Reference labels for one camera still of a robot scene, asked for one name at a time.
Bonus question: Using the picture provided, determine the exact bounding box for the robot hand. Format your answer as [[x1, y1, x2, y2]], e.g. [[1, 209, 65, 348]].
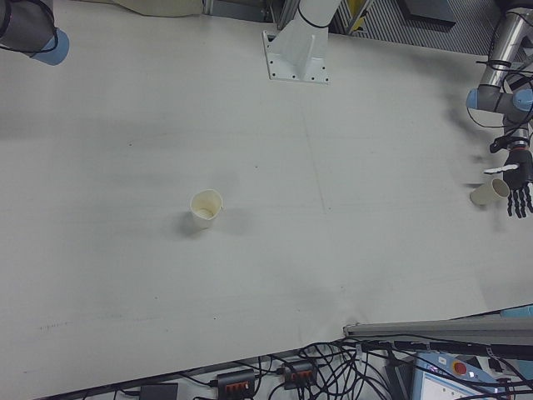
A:
[[482, 147, 533, 218]]

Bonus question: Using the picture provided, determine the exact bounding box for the white paper cup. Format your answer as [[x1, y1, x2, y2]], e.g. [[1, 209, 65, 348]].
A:
[[190, 189, 226, 230], [469, 177, 511, 209]]

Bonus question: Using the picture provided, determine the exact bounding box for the light blue plastic bin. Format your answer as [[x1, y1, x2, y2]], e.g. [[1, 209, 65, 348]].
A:
[[499, 304, 533, 320]]

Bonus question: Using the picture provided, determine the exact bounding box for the dark grey box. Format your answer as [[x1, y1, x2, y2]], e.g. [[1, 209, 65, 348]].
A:
[[401, 0, 457, 23]]

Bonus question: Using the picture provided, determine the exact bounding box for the grey teach pendant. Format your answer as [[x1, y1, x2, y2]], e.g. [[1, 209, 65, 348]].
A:
[[410, 352, 533, 400]]

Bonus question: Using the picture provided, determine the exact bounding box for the black orange power hub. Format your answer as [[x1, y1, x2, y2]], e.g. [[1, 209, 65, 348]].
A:
[[215, 367, 257, 395], [281, 360, 316, 391]]

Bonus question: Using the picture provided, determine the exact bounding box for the black power adapter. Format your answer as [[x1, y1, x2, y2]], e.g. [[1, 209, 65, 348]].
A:
[[139, 383, 179, 400]]

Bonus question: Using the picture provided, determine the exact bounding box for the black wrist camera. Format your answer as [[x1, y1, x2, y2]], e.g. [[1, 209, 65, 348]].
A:
[[490, 136, 514, 154]]

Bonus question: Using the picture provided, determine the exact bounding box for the aluminium profile camera frame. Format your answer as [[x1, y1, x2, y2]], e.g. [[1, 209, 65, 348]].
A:
[[342, 314, 533, 339]]

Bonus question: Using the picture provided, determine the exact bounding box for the yellow black striped bracket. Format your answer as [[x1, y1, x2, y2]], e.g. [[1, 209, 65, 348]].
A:
[[351, 0, 370, 33]]

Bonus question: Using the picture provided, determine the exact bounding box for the white post mount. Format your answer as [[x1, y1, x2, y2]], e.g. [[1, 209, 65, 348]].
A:
[[261, 0, 341, 85]]

